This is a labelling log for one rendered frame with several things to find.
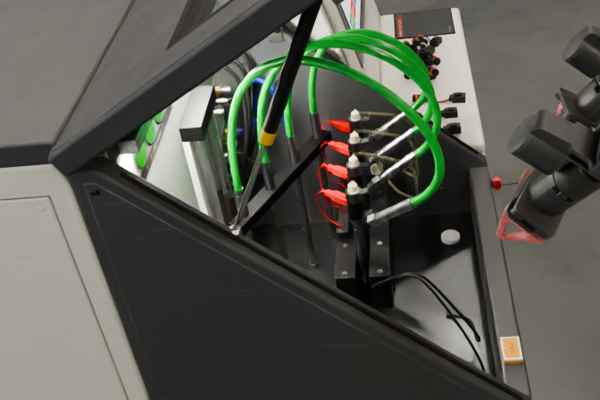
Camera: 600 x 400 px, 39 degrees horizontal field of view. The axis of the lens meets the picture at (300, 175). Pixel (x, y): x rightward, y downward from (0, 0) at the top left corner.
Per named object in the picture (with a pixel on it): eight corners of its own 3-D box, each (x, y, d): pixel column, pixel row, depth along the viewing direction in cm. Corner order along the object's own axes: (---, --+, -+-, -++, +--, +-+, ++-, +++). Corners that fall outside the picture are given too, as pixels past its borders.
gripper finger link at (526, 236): (474, 233, 122) (512, 207, 114) (493, 198, 125) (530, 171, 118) (512, 262, 122) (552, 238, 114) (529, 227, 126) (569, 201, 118)
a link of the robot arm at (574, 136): (643, 168, 99) (648, 118, 105) (562, 118, 98) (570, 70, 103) (577, 215, 109) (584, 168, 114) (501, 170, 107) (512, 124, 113)
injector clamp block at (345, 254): (396, 335, 161) (389, 274, 153) (344, 337, 163) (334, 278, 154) (393, 222, 189) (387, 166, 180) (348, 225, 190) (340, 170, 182)
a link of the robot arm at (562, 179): (616, 188, 105) (623, 154, 108) (570, 161, 104) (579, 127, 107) (580, 211, 111) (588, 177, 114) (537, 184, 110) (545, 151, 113)
